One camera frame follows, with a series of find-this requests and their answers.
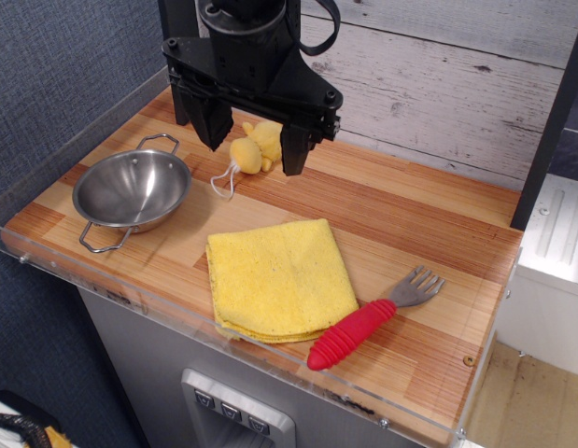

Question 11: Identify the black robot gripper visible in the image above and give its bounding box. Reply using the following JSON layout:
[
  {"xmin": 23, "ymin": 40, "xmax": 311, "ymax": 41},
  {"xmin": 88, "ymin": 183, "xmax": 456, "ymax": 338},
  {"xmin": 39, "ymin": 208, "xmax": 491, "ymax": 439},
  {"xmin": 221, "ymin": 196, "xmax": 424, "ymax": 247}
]
[{"xmin": 161, "ymin": 1, "xmax": 343, "ymax": 176}]

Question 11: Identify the yellow towel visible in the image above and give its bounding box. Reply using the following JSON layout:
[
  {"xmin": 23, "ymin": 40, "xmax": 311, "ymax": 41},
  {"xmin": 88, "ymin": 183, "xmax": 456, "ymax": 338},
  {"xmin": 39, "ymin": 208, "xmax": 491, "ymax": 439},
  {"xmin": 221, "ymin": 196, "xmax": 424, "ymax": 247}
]
[{"xmin": 206, "ymin": 219, "xmax": 359, "ymax": 343}]

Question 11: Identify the yellow plush toy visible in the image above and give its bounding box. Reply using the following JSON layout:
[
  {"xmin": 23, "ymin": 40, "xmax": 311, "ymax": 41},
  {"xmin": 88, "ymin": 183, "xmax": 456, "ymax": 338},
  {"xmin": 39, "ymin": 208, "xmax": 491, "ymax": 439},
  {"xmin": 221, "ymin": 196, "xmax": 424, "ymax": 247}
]
[{"xmin": 210, "ymin": 120, "xmax": 283, "ymax": 199}]

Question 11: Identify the clear acrylic edge guard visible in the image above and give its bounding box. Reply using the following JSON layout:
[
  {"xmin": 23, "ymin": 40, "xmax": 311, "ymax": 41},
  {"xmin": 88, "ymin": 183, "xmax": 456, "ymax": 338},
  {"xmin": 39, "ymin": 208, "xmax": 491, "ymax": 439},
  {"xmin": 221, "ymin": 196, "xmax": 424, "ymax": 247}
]
[{"xmin": 0, "ymin": 72, "xmax": 521, "ymax": 447}]

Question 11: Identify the grey toy fridge cabinet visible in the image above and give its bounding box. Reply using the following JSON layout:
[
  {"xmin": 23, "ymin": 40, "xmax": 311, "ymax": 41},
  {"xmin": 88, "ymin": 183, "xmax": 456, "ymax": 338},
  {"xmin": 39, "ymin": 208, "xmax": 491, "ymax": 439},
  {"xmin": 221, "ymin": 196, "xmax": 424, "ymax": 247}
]
[{"xmin": 80, "ymin": 290, "xmax": 416, "ymax": 447}]

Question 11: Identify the silver dispenser button panel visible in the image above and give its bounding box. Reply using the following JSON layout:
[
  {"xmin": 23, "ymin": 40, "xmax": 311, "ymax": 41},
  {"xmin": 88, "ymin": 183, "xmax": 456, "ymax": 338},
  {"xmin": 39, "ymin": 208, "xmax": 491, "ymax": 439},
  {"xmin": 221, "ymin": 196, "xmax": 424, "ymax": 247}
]
[{"xmin": 181, "ymin": 368, "xmax": 297, "ymax": 447}]

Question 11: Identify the white box at right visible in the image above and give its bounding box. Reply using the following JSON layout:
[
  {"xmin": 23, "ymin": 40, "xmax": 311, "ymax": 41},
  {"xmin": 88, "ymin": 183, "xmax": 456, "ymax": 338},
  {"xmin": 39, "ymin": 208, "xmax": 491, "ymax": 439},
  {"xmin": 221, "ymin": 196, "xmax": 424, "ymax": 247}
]
[{"xmin": 495, "ymin": 175, "xmax": 578, "ymax": 375}]

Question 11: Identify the black and yellow object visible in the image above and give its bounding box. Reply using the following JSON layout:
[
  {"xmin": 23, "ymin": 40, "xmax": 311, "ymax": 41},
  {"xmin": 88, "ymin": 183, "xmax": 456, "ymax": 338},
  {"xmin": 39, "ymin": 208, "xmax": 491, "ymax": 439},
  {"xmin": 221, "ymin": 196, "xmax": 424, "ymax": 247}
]
[{"xmin": 0, "ymin": 413, "xmax": 74, "ymax": 448}]

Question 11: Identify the stainless steel bowl with handles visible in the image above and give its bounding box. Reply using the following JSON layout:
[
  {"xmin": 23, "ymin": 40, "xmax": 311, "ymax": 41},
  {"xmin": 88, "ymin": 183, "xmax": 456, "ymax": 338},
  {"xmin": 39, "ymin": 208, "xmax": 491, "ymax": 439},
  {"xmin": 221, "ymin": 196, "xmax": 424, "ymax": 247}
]
[{"xmin": 72, "ymin": 133, "xmax": 191, "ymax": 254}]

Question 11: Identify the fork with red handle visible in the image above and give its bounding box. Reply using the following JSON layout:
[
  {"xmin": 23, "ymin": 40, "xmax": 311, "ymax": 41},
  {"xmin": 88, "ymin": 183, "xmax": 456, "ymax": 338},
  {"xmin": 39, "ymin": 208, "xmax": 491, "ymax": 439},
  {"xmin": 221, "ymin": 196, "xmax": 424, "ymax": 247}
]
[{"xmin": 306, "ymin": 266, "xmax": 445, "ymax": 371}]

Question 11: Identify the black right vertical post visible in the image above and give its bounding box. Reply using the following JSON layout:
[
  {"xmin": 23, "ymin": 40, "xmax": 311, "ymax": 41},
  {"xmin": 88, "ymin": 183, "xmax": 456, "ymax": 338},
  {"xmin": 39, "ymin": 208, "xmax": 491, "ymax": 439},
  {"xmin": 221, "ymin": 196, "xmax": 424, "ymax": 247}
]
[{"xmin": 510, "ymin": 33, "xmax": 578, "ymax": 231}]

